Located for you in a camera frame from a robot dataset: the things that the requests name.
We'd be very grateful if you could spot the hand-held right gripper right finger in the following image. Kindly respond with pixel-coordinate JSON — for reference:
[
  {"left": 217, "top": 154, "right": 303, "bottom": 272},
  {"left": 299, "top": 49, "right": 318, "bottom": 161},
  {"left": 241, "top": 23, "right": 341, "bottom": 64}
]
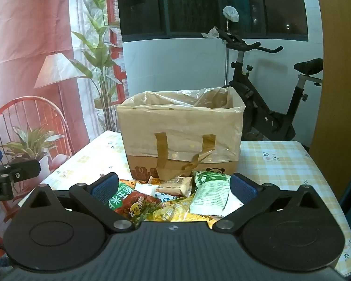
[{"left": 213, "top": 172, "right": 318, "bottom": 232}]

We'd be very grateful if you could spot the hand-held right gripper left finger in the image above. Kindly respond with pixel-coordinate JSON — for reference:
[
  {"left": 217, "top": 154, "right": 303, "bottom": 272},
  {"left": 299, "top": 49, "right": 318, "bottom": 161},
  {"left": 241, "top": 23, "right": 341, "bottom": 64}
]
[{"left": 32, "top": 172, "right": 135, "bottom": 232}]

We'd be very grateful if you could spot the red green snack packet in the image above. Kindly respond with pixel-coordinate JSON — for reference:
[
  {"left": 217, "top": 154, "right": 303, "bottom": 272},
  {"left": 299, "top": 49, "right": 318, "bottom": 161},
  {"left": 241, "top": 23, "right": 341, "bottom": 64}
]
[{"left": 108, "top": 181, "right": 163, "bottom": 226}]

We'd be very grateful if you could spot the white green snack packet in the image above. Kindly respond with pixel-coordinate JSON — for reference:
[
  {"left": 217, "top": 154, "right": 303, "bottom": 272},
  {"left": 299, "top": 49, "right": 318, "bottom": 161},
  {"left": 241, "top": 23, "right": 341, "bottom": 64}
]
[{"left": 190, "top": 170, "right": 231, "bottom": 217}]

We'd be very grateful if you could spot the small white snack packet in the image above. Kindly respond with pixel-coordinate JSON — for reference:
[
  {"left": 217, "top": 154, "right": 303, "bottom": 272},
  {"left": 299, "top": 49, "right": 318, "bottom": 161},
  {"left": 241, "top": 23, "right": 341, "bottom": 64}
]
[{"left": 134, "top": 181, "right": 157, "bottom": 198}]

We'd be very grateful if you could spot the brown cardboard box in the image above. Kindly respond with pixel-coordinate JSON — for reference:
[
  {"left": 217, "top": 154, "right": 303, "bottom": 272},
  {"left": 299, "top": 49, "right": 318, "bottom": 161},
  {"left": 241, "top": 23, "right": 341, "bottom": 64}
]
[{"left": 116, "top": 86, "right": 246, "bottom": 182}]

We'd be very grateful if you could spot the white blue snack packet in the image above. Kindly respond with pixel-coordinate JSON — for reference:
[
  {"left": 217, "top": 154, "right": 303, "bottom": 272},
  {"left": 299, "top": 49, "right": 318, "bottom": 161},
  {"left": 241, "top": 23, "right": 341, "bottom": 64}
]
[{"left": 155, "top": 192, "right": 182, "bottom": 205}]

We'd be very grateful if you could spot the beige snack packet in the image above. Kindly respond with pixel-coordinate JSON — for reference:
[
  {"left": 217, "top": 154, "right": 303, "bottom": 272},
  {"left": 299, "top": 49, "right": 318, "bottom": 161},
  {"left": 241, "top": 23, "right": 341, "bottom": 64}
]
[{"left": 148, "top": 176, "right": 194, "bottom": 196}]

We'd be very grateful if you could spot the yellow snack packet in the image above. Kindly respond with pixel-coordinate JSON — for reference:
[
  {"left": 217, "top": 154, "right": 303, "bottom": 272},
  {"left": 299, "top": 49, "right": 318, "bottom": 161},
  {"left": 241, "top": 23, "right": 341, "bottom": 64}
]
[{"left": 146, "top": 196, "right": 220, "bottom": 223}]

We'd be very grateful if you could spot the checked floral tablecloth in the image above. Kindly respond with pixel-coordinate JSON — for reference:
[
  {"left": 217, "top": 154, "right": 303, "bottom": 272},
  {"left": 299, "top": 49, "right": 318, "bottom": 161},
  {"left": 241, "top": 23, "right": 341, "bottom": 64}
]
[{"left": 18, "top": 130, "right": 351, "bottom": 276}]

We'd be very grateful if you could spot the black exercise bike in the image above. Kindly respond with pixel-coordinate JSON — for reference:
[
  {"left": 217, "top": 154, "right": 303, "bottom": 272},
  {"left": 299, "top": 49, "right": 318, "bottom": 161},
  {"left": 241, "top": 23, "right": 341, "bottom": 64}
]
[{"left": 216, "top": 28, "right": 324, "bottom": 141}]

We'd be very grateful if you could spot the metal pole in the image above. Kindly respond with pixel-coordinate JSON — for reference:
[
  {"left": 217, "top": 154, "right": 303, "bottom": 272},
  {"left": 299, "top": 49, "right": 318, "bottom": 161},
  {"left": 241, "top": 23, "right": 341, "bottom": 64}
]
[{"left": 224, "top": 20, "right": 230, "bottom": 88}]

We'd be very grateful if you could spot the wooden panel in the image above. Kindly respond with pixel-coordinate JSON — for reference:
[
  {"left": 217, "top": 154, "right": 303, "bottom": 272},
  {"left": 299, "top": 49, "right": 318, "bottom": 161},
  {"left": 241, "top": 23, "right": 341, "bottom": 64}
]
[{"left": 310, "top": 0, "right": 351, "bottom": 182}]

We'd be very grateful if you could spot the crumpled white tissue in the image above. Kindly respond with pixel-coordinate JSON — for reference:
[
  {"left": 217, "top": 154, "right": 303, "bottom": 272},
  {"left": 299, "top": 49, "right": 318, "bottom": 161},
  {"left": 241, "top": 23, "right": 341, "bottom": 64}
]
[{"left": 202, "top": 27, "right": 222, "bottom": 39}]

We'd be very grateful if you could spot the white plastic bag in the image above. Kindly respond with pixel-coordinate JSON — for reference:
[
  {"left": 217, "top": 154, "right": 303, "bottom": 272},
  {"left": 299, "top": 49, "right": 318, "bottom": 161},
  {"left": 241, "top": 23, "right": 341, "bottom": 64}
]
[{"left": 222, "top": 6, "right": 240, "bottom": 23}]

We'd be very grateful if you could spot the dark window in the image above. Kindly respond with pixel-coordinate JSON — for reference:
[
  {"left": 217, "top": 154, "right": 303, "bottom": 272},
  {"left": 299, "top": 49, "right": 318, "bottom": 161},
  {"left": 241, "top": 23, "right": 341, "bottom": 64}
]
[{"left": 116, "top": 0, "right": 309, "bottom": 43}]

